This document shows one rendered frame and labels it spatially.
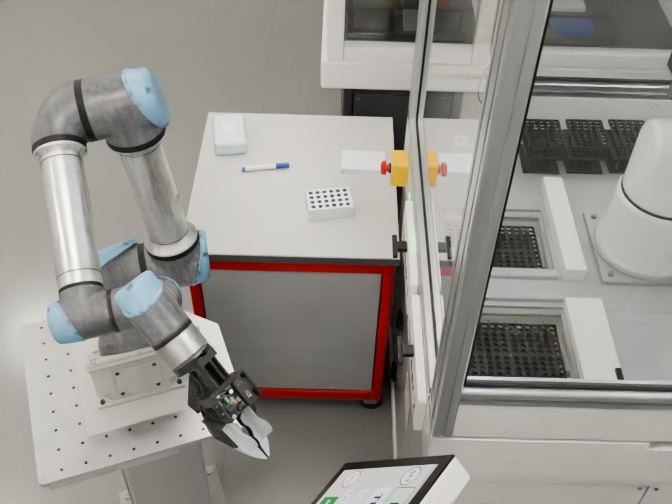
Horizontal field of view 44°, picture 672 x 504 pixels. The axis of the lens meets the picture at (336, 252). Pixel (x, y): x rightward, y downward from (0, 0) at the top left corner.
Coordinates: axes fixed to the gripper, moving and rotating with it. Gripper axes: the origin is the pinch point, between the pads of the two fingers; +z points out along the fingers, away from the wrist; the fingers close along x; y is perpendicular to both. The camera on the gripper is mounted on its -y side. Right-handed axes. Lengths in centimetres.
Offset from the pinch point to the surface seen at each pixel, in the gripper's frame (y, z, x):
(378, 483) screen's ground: 11.6, 14.7, 7.6
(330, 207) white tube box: -53, -17, 81
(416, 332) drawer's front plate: -12, 11, 50
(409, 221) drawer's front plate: -26, -5, 78
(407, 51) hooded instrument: -51, -38, 139
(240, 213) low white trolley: -69, -30, 67
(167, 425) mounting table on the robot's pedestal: -47.7, -4.9, 6.7
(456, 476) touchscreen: 26.1, 17.2, 11.2
